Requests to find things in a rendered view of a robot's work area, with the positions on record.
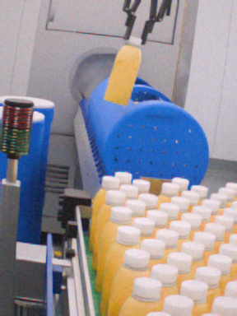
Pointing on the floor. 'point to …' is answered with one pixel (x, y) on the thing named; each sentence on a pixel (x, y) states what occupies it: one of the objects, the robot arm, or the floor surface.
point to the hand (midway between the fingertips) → (137, 30)
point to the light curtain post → (185, 53)
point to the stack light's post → (8, 244)
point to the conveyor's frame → (71, 284)
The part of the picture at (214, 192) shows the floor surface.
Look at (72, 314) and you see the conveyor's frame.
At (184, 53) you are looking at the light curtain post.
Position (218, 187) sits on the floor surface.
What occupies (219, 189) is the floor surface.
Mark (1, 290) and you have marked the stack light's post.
